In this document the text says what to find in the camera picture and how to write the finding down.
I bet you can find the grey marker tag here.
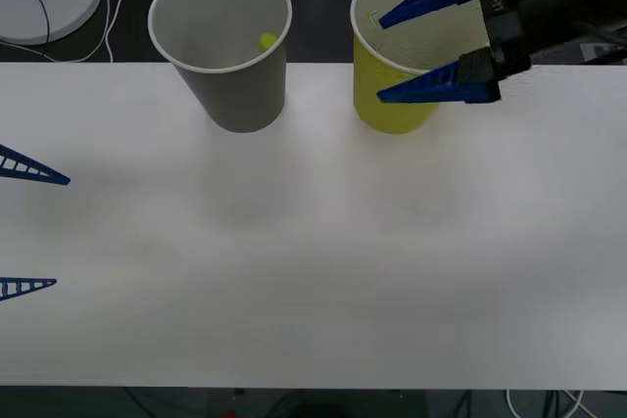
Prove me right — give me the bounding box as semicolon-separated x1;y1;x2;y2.
580;43;627;65

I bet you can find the grey plastic waste bin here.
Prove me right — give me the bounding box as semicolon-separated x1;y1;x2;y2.
147;0;294;135

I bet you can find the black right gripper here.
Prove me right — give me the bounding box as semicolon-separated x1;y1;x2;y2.
375;0;534;107

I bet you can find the thin black cable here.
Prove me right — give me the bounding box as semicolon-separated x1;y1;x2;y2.
0;0;53;43

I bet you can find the yellow-green plastic waste bin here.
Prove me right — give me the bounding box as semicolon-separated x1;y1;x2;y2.
349;0;494;136

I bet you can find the white cable under table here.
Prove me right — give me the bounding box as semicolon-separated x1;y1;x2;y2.
506;388;589;418

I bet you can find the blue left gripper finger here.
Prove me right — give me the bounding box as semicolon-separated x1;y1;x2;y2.
0;143;72;187
0;277;58;302

